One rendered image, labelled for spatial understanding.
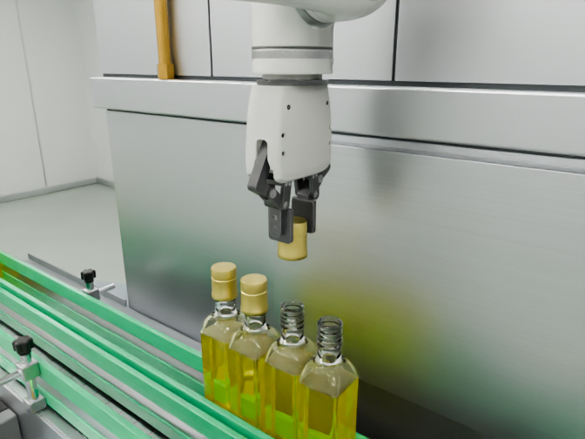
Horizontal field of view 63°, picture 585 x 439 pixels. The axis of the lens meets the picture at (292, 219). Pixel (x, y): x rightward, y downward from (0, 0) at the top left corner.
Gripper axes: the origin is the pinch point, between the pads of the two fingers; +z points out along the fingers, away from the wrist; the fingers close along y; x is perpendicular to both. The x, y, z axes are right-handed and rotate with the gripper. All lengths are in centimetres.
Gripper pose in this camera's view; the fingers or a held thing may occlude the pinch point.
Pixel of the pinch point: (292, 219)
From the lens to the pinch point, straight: 55.3
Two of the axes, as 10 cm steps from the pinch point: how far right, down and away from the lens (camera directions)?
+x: 7.9, 1.9, -5.9
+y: -6.2, 2.5, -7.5
